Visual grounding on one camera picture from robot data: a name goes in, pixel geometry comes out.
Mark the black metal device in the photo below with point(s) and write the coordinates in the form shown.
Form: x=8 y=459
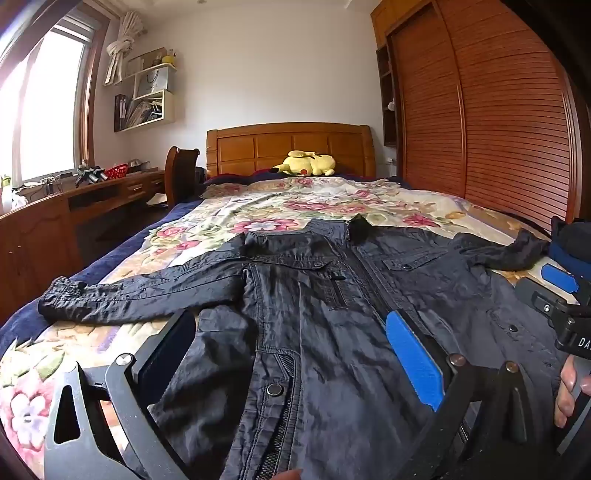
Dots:
x=90 y=174

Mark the person's right hand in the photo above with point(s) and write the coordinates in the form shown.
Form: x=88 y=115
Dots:
x=565 y=387

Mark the white wall shelf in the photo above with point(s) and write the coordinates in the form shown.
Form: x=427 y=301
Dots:
x=167 y=108

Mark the wooden bed headboard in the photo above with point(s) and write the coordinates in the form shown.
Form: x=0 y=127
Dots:
x=286 y=143

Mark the window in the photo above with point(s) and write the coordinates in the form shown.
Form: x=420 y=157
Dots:
x=51 y=106

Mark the tied beige curtain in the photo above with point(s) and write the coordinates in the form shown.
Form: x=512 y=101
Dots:
x=121 y=46

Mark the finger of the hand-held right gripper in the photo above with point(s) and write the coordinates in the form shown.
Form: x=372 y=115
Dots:
x=558 y=277
x=538 y=295

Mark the red plastic basket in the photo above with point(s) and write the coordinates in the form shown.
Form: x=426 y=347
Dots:
x=116 y=172

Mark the floral blanket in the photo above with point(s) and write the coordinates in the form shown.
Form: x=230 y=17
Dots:
x=277 y=203

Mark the dark navy jacket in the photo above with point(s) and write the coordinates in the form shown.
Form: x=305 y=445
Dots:
x=323 y=323

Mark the yellow plush toy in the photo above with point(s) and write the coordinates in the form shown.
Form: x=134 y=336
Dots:
x=304 y=164

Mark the wooden desk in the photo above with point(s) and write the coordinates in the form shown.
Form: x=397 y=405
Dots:
x=41 y=230

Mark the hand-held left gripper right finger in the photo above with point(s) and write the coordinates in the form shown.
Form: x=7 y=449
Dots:
x=415 y=360

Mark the wooden slatted wardrobe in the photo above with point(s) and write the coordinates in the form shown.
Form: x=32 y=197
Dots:
x=485 y=115

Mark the wooden chair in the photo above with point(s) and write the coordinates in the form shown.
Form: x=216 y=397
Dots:
x=182 y=175

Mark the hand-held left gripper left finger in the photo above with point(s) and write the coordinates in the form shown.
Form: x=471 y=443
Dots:
x=168 y=344

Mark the person's left hand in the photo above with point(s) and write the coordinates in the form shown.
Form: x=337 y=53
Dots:
x=290 y=475

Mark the row of books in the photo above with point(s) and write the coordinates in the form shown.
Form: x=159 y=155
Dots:
x=136 y=113

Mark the white paper bag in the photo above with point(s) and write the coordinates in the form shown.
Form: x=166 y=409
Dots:
x=154 y=81

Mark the blue folded cloth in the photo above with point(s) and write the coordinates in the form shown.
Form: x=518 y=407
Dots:
x=565 y=256

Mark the open wooden wall niche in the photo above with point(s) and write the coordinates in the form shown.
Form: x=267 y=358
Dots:
x=387 y=92

